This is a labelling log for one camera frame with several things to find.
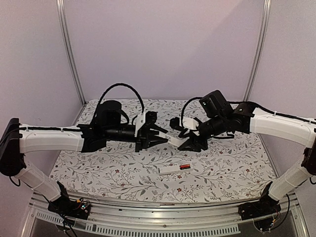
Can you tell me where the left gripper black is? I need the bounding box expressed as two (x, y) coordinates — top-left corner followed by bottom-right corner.
(104, 124), (168, 153)

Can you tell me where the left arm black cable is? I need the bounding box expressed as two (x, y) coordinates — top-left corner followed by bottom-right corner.
(19, 83), (145, 131)

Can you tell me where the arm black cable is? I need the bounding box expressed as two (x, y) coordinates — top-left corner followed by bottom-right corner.
(19, 83), (145, 131)
(180, 96), (316, 139)

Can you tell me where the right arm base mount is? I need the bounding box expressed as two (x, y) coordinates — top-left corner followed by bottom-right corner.
(238, 182), (281, 220)

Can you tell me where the white remote control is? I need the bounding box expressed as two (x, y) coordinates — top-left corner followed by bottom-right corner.
(158, 164), (193, 175)

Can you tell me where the white remote battery cover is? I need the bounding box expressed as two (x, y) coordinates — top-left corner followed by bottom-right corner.
(158, 131), (184, 147)

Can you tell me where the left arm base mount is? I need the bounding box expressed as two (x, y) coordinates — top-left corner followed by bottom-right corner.
(48, 181), (91, 220)

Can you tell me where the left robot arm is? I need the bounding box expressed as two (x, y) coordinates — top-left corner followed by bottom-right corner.
(0, 100), (168, 214)

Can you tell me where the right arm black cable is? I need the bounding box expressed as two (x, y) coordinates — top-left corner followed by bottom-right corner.
(180, 96), (316, 139)

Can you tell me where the floral patterned table mat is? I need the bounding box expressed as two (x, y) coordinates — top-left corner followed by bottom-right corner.
(47, 98), (278, 204)

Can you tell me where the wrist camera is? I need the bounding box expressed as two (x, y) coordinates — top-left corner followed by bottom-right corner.
(169, 117), (199, 136)
(134, 111), (158, 137)

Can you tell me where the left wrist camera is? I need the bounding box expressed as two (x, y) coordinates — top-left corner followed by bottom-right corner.
(134, 111), (158, 137)

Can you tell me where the red black battery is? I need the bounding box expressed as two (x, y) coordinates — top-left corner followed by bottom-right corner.
(180, 164), (191, 168)

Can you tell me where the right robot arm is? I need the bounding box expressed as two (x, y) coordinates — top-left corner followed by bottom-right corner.
(178, 90), (316, 215)

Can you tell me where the left aluminium frame post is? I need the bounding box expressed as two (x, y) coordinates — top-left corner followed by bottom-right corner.
(56, 0), (86, 106)

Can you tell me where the right aluminium frame post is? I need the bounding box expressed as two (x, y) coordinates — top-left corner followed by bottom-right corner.
(243, 0), (272, 101)

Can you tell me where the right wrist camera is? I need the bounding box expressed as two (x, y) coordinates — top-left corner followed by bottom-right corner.
(169, 117), (199, 136)

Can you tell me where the aluminium frame post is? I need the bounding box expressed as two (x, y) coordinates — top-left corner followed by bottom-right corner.
(56, 0), (86, 106)
(243, 0), (272, 101)

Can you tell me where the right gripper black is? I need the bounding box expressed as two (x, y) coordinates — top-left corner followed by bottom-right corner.
(178, 114), (227, 152)

